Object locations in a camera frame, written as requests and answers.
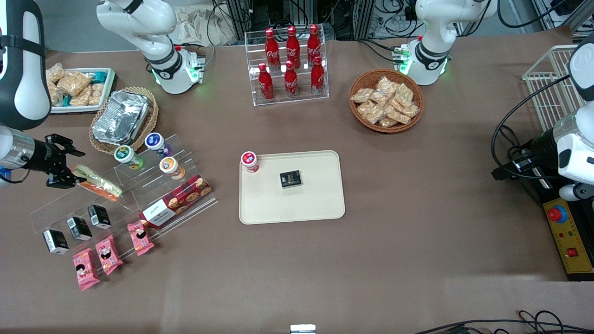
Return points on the clear acrylic stepped stand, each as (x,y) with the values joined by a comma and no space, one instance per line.
(134,195)

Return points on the crumpled beige cloth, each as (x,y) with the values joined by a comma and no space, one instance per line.
(204,25)

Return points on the black box white label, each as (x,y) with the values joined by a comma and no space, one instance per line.
(99,216)
(55,241)
(79,228)

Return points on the red cola bottle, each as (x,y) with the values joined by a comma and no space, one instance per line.
(266,83)
(314,44)
(293,46)
(291,81)
(272,48)
(317,76)

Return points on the red-cap small bottle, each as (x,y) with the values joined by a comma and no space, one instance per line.
(249,161)

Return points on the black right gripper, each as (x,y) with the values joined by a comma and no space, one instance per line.
(42,156)

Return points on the clear-wrapped rice cracker pack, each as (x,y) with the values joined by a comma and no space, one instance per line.
(56,95)
(81,97)
(96,94)
(54,73)
(386,86)
(74,82)
(403,95)
(387,122)
(371,112)
(398,115)
(379,99)
(362,95)

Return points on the round wicker basket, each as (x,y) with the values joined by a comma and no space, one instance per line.
(359,116)

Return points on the aluminium foil container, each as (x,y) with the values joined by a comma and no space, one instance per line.
(120,116)

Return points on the beige plastic tray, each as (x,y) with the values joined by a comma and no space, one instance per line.
(315,199)

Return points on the sandwich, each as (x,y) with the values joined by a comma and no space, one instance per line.
(100,184)

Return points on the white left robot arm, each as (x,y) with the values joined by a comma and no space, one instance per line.
(434,28)

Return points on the pink snack packet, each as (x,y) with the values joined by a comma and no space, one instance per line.
(140,238)
(109,255)
(86,269)

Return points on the green-cap small bottle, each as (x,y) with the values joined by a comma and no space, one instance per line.
(126,156)

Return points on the yellow emergency stop box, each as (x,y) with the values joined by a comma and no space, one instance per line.
(568,241)

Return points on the black box gold print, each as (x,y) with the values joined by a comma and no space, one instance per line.
(291,179)

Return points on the orange-cap small bottle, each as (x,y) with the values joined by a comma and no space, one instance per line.
(170,167)

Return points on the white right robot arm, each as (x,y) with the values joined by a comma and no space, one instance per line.
(158,41)

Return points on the small silver white device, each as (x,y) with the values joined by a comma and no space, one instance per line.
(302,329)

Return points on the clear acrylic bottle rack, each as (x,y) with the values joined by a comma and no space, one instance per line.
(287,101)

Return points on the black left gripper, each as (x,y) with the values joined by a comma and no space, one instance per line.
(540,145)

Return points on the red cookie box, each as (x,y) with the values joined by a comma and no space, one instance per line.
(178,199)

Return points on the oval wicker basket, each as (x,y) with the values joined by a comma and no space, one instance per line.
(152,118)

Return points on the white rectangular bin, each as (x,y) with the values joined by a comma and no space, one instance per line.
(109,88)

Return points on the purple-cap small bottle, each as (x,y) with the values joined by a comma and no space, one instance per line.
(156,142)

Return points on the aluminium frame rack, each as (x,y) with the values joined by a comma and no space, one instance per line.
(278,14)

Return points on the teal snack packet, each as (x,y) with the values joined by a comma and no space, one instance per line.
(98,76)

